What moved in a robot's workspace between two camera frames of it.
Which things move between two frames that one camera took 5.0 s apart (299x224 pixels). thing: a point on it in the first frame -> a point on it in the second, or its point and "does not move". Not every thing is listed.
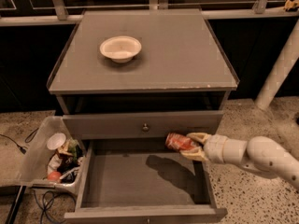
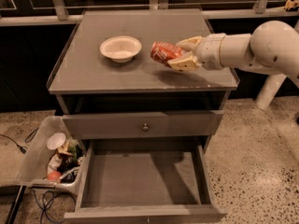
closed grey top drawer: [200, 125] does not move
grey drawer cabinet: [123, 112] does not move
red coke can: [179, 142] -> [164, 52]
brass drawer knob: [145, 128] does not move
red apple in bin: [54, 176] does not move
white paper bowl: [121, 49] does not move
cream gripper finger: [194, 153] -> [187, 61]
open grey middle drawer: [142, 181] does not move
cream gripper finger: [202, 137] -> [191, 44]
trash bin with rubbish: [35, 167] does not move
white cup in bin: [56, 141] does not move
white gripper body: [215, 148] -> [209, 51]
